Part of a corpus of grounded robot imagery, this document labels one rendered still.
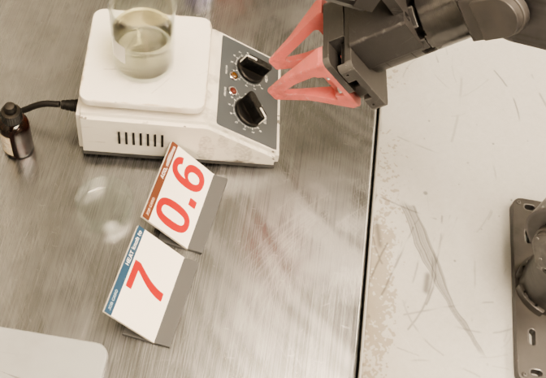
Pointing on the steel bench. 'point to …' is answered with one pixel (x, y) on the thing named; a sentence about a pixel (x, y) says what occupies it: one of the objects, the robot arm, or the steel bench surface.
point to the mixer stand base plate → (49, 356)
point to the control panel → (236, 50)
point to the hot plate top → (181, 83)
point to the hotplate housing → (171, 128)
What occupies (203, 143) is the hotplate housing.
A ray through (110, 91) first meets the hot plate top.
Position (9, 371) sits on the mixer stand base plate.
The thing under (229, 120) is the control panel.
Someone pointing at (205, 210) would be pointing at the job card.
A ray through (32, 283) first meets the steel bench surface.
